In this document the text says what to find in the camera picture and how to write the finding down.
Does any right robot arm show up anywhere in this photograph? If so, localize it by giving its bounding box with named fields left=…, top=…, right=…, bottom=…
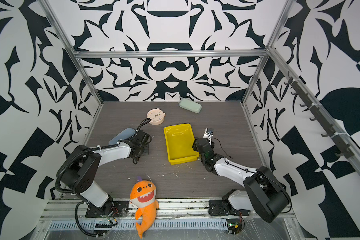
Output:
left=193, top=138, right=292, bottom=223

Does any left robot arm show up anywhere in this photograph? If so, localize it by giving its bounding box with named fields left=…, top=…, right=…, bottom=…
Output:
left=55, top=130, right=152, bottom=213

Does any yellow plastic bin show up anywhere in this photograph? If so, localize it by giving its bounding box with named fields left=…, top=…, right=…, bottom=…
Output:
left=164, top=124, right=199, bottom=165

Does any pink round alarm clock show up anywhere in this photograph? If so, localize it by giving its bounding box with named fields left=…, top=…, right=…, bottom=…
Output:
left=147, top=109, right=166, bottom=126

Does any orange shark plush toy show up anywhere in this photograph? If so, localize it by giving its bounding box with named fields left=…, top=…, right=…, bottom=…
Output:
left=130, top=180, right=160, bottom=239

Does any green glasses case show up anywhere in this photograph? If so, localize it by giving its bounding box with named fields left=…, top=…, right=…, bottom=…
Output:
left=179, top=99, right=202, bottom=114

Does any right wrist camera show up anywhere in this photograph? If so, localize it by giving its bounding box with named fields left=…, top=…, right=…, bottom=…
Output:
left=203, top=128, right=214, bottom=143

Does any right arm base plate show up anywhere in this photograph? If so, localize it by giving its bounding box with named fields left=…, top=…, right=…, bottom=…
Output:
left=208, top=200, right=250, bottom=217

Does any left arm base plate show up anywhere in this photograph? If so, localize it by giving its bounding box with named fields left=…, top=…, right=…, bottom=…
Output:
left=85, top=201, right=130, bottom=218

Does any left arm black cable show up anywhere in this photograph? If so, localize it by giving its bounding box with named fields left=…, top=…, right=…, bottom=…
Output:
left=74, top=201, right=118, bottom=238

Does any black wall hook rack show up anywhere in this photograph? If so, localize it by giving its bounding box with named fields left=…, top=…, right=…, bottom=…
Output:
left=285, top=72, right=355, bottom=159

